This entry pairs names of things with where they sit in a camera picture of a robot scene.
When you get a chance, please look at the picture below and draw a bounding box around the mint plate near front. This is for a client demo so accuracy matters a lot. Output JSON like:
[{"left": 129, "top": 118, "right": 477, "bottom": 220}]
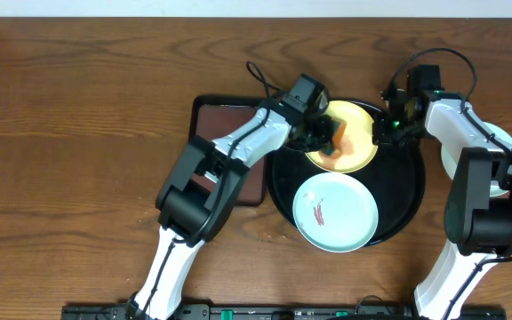
[{"left": 292, "top": 172, "right": 379, "bottom": 253}]

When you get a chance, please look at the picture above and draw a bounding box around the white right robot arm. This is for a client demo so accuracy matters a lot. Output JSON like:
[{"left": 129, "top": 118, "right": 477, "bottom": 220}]
[{"left": 373, "top": 89, "right": 512, "bottom": 319}]

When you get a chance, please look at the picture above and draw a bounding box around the mint plate with smear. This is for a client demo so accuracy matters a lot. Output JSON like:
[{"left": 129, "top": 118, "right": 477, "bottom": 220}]
[{"left": 440, "top": 121, "right": 512, "bottom": 198}]

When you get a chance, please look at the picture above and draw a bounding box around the black round tray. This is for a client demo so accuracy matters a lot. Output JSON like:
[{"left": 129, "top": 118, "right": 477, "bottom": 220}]
[{"left": 267, "top": 100, "right": 425, "bottom": 246}]

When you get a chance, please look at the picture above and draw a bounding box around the green and orange sponge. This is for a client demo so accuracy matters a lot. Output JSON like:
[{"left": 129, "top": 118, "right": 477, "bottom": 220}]
[{"left": 320, "top": 119, "right": 347, "bottom": 156}]

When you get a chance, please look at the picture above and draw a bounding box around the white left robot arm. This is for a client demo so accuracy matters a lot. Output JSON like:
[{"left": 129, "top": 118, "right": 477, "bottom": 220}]
[{"left": 125, "top": 93, "right": 334, "bottom": 319}]

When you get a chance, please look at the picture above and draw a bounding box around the brown rectangular tray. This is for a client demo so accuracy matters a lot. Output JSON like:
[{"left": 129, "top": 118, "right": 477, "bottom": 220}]
[{"left": 188, "top": 94, "right": 266, "bottom": 207}]

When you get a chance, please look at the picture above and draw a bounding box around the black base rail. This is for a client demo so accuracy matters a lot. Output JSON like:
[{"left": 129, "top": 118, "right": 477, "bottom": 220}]
[{"left": 60, "top": 302, "right": 506, "bottom": 320}]

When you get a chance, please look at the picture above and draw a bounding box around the yellow plate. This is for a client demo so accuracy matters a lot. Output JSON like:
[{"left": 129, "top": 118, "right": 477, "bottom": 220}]
[{"left": 306, "top": 100, "right": 378, "bottom": 173}]

